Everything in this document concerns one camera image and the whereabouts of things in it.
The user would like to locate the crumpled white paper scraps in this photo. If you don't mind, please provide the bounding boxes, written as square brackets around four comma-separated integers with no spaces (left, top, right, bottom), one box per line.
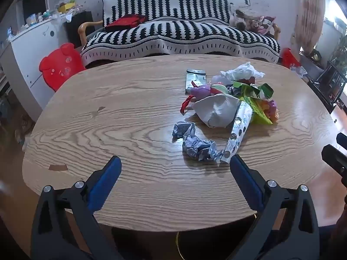
[290,65,308,78]

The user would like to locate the grey green packet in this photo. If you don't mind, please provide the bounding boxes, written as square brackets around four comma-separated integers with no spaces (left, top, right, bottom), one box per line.
[185,70,207,95]

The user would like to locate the white cabinet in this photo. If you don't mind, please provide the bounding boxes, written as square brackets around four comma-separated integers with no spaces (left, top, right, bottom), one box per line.
[0,16,82,122]

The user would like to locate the purple plastic toy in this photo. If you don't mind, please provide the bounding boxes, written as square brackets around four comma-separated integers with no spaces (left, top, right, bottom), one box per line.
[187,83,212,102]

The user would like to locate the patterned curtain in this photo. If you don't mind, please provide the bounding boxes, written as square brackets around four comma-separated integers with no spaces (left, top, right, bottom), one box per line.
[294,0,326,46]

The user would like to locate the red plastic bear stool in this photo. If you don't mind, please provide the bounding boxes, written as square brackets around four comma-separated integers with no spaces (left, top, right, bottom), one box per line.
[39,43,87,92]

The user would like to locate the green houseplant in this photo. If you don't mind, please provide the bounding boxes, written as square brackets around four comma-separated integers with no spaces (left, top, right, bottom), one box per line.
[331,35,347,71]

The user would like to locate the red bag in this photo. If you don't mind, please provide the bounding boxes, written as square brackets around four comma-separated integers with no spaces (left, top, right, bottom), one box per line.
[280,48,301,68]

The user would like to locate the dark side table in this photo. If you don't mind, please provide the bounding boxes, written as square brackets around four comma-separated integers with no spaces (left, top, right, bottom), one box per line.
[309,60,347,114]

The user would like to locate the silver dotted wrapper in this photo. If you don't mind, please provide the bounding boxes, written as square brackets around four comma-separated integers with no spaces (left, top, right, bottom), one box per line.
[220,101,254,164]

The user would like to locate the yellow green packet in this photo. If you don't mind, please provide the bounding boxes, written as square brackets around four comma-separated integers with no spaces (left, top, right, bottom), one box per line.
[242,96,273,125]

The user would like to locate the wooden frame sofa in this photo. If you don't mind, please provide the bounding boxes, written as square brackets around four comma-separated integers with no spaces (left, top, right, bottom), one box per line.
[78,19,280,68]

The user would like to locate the blue white wrapper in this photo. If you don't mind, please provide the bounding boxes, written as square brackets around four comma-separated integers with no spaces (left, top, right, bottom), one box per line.
[172,122,197,141]
[182,135,223,161]

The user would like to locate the pink white soft toy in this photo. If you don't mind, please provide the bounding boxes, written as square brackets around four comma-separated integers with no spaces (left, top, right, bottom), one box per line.
[252,16,277,34]

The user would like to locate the red cushion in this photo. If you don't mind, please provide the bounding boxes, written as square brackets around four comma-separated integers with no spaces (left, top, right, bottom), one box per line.
[104,15,147,31]

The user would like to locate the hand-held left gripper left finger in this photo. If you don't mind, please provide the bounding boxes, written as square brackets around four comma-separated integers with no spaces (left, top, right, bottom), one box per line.
[31,156,122,260]

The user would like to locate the black speaker box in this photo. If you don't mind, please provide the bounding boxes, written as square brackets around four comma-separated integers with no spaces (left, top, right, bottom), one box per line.
[64,11,94,48]

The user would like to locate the beige stuffed toy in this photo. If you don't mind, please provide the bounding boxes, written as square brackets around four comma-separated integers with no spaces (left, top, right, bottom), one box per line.
[230,4,261,30]

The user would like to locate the red green striped wrapper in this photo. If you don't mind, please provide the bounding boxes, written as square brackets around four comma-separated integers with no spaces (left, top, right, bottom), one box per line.
[210,83,229,96]

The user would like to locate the white tissue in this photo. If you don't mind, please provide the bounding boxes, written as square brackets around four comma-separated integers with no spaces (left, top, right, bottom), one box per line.
[219,62,265,83]

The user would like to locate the orange purple toy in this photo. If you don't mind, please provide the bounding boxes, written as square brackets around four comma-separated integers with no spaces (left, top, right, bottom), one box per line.
[260,99,279,122]

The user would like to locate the green snack wrapper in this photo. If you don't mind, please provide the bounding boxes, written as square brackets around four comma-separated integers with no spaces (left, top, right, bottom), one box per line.
[232,81,274,99]

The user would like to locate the yellow box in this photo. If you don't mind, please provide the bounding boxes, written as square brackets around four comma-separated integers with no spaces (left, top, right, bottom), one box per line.
[58,2,76,13]

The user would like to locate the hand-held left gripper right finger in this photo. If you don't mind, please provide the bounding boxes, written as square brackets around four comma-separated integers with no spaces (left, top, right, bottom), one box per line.
[230,154,320,260]

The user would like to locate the red ribbon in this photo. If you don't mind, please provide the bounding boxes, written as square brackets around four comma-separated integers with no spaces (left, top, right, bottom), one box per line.
[180,95,196,113]

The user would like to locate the black white patterned sofa cover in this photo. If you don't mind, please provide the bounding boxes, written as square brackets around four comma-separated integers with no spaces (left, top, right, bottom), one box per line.
[80,0,281,67]

